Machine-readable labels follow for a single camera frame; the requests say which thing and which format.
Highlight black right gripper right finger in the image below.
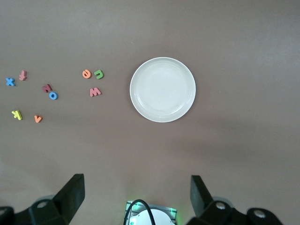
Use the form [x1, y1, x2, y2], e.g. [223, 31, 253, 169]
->
[187, 175, 284, 225]

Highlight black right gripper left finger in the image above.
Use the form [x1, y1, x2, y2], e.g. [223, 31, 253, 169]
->
[0, 173, 85, 225]

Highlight pink foam letter w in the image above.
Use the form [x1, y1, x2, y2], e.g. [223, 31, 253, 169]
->
[89, 87, 102, 98]

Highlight brown table cover sheet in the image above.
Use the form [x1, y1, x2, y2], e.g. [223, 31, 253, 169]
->
[0, 0, 300, 225]

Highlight yellow foam letter k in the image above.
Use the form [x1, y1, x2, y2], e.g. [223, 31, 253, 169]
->
[11, 109, 23, 121]

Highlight beige brown plate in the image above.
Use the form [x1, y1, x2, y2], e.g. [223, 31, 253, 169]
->
[129, 57, 197, 123]

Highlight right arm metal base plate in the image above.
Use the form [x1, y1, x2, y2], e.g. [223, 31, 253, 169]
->
[125, 200, 179, 225]

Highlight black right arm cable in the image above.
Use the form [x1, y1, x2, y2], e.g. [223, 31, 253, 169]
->
[123, 199, 157, 225]

